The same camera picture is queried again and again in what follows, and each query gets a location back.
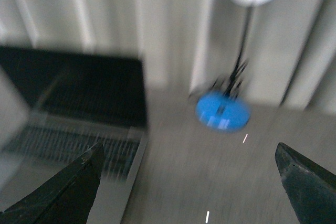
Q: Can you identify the blue lamp base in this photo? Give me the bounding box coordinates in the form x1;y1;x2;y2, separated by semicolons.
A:
195;91;251;132

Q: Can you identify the black lamp stem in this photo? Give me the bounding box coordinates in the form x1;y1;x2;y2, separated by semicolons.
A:
230;6;254;81

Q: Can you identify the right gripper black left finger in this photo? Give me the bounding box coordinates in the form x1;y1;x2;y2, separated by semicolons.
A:
1;142;104;223

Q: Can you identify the grey laptop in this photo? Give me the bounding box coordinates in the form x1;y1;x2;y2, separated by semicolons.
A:
1;46;148;223

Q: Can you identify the white curtain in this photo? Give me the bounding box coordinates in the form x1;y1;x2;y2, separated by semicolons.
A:
1;0;335;113

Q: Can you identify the black lamp cable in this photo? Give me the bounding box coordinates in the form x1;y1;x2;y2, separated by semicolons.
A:
188;60;250;99

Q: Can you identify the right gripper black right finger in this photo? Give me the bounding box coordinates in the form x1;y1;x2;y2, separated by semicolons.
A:
275;142;335;223

